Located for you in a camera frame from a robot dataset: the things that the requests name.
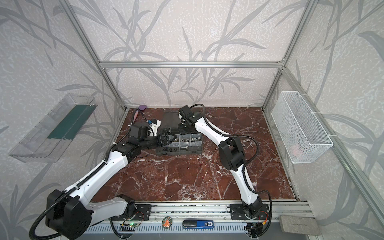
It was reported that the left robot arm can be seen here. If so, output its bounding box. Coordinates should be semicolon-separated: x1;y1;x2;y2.
29;119;177;240

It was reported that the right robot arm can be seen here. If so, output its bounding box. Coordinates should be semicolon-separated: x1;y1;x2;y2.
178;104;263;220

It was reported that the grey plastic organizer box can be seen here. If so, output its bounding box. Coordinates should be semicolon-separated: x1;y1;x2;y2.
156;112;203;156

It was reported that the purple pink brush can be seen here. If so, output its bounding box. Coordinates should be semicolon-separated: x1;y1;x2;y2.
132;105;148;122

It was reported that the round orange badge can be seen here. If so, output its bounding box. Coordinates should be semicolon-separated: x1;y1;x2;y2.
162;216;173;229

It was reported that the blue black usb device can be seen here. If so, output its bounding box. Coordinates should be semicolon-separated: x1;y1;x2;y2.
182;220;214;229

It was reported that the grey foam pad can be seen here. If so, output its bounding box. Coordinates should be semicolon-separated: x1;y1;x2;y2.
279;215;321;236

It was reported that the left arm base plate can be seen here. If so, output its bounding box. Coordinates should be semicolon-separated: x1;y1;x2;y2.
112;204;152;221

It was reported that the clear wall shelf tray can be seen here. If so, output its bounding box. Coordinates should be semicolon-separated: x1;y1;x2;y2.
9;94;98;163

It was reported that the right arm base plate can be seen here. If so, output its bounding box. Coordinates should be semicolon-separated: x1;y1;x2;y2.
227;204;270;222

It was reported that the white wire mesh basket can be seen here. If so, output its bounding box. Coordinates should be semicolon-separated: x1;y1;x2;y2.
271;91;333;164

